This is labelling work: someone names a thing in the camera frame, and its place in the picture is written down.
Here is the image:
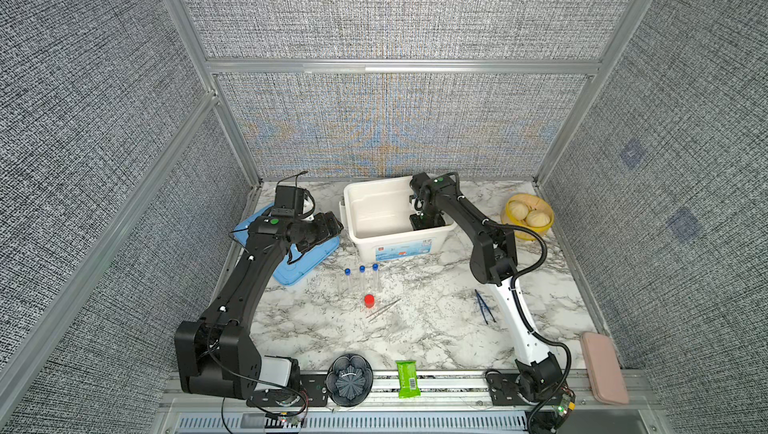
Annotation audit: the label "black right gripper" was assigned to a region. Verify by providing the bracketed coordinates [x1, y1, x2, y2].
[408, 206, 443, 238]

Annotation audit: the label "white plastic storage bin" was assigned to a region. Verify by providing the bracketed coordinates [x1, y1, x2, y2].
[340, 176, 457, 264]

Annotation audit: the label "clear test tube rack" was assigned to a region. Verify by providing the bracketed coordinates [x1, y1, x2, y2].
[339, 263, 382, 296]

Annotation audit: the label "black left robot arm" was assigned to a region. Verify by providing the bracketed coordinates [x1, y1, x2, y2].
[174, 211, 343, 402]

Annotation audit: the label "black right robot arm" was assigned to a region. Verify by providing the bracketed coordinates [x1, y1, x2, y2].
[409, 172, 572, 404]

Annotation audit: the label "blue plastic bin lid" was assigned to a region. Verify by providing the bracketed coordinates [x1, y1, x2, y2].
[231, 204, 340, 286]

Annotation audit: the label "metal tweezers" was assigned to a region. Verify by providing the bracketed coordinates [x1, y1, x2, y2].
[366, 299, 401, 321]

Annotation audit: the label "left steamed bun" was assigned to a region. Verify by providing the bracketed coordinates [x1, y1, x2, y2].
[507, 201, 530, 221]

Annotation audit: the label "steamed bun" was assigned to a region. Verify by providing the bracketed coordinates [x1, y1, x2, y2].
[525, 210, 551, 228]
[507, 201, 530, 221]

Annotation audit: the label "bamboo steamer basket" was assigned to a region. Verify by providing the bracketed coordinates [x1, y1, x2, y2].
[501, 193, 555, 236]

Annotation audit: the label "right steamed bun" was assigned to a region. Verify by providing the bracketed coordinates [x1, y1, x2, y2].
[525, 210, 551, 228]

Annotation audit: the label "pink pouch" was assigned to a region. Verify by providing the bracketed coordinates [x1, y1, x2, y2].
[580, 332, 630, 405]

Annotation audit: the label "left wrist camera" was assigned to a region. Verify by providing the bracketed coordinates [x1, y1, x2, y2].
[270, 185, 315, 219]

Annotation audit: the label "black corrugated cable hose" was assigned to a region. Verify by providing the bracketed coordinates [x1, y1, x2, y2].
[485, 220, 574, 387]

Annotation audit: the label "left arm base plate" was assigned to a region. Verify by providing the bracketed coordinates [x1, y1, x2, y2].
[246, 372, 329, 411]

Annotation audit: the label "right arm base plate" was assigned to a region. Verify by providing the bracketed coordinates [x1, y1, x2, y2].
[484, 370, 537, 407]

